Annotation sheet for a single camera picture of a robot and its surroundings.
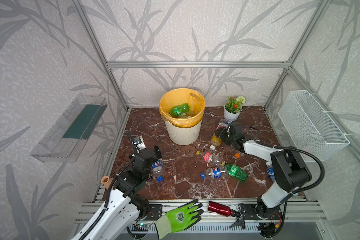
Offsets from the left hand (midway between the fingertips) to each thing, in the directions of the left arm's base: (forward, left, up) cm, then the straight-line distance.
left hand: (152, 142), depth 76 cm
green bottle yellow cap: (+26, -12, -4) cm, 28 cm away
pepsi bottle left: (-8, -1, -18) cm, 20 cm away
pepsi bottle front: (-9, -33, -17) cm, 38 cm away
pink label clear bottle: (+1, -33, -20) cm, 39 cm away
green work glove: (-31, -15, -19) cm, 39 cm away
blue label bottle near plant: (+19, -40, -8) cm, 45 cm away
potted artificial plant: (+32, -49, -7) cm, 59 cm away
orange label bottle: (+2, -49, -18) cm, 52 cm away
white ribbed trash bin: (+10, -16, -9) cm, 20 cm away
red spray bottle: (-27, -35, -16) cm, 47 cm away
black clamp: (-32, -44, -18) cm, 57 cm away
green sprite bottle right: (-8, -47, -18) cm, 51 cm away
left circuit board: (-34, +4, -23) cm, 41 cm away
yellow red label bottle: (+8, -35, -11) cm, 37 cm away
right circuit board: (-35, -58, -24) cm, 72 cm away
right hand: (+18, -37, -12) cm, 43 cm away
